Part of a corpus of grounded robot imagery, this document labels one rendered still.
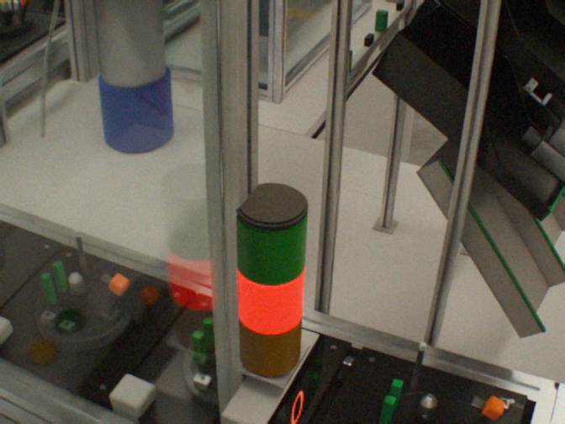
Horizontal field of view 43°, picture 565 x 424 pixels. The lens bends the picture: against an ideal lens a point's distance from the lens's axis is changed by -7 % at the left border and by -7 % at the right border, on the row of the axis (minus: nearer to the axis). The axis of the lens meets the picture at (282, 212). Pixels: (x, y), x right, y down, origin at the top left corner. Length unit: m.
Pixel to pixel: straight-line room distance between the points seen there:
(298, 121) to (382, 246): 0.46
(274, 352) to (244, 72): 0.23
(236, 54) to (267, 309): 0.19
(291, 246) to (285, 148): 1.11
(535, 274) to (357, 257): 0.36
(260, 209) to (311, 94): 1.33
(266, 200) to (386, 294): 0.78
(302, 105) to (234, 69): 1.32
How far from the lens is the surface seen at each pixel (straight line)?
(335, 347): 1.04
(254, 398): 0.63
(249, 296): 0.56
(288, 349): 0.60
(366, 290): 1.29
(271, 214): 0.52
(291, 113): 1.76
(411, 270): 1.34
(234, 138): 0.50
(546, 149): 0.95
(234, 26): 0.46
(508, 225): 1.12
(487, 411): 0.88
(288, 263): 0.54
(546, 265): 1.15
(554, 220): 1.28
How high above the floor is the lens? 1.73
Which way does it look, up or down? 37 degrees down
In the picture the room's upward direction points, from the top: 1 degrees clockwise
